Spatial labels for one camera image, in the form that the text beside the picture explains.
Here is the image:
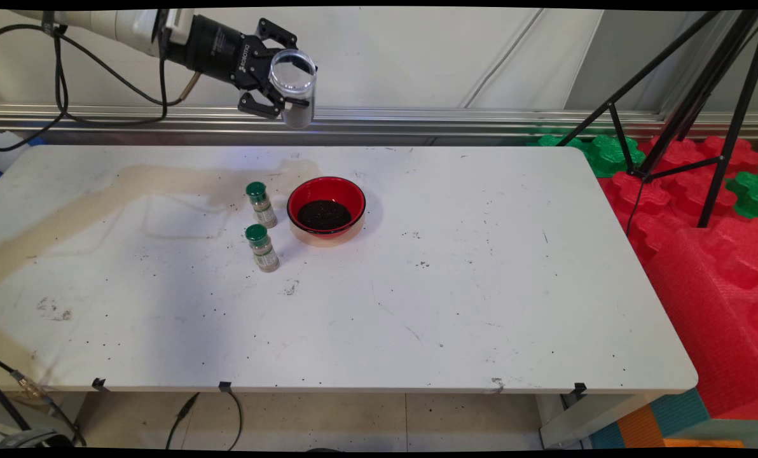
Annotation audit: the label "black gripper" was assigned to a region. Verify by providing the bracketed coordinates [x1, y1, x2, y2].
[181, 14, 310, 120]

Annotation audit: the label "clear plastic jar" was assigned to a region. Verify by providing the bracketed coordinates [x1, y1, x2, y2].
[269, 49, 317, 130]

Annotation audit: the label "black seeds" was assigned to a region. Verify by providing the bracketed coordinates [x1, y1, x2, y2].
[298, 199, 353, 231]
[284, 105, 313, 130]

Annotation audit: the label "green cap spice bottle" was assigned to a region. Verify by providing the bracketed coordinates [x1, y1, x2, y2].
[246, 181, 279, 229]
[245, 224, 280, 273]

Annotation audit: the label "red bowl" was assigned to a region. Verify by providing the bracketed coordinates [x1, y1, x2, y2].
[287, 176, 367, 247]

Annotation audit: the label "green foam puzzle mat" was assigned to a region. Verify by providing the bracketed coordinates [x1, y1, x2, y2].
[525, 132, 647, 179]
[726, 170, 758, 220]

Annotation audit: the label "white table leg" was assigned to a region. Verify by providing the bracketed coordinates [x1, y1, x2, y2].
[538, 391, 666, 449]
[0, 391, 86, 446]

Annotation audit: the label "black tripod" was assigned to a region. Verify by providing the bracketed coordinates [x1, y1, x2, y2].
[556, 10, 758, 230]

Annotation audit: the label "large red foam block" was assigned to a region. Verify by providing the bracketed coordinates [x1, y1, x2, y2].
[645, 219, 758, 420]

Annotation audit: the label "orange foam mat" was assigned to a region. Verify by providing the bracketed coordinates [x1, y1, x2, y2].
[617, 404, 745, 449]

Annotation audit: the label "teal foam mat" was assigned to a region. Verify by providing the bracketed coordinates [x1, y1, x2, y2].
[589, 388, 710, 449]

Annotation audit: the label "black cable with metal plug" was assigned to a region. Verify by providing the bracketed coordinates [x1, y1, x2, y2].
[42, 25, 202, 108]

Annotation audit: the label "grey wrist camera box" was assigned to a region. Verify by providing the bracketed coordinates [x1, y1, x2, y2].
[156, 10, 196, 46]

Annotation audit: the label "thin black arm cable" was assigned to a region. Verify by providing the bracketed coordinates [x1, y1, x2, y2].
[0, 10, 170, 152]

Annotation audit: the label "aluminium rail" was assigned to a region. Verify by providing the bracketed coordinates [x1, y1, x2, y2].
[0, 104, 758, 142]

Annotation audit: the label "thin black floor cable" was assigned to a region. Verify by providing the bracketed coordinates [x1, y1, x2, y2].
[225, 389, 244, 451]

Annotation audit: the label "black floor cable with plug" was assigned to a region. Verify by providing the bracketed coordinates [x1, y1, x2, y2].
[165, 392, 200, 450]

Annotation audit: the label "black cable with metal connector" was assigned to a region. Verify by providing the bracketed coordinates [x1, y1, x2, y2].
[0, 355, 87, 446]

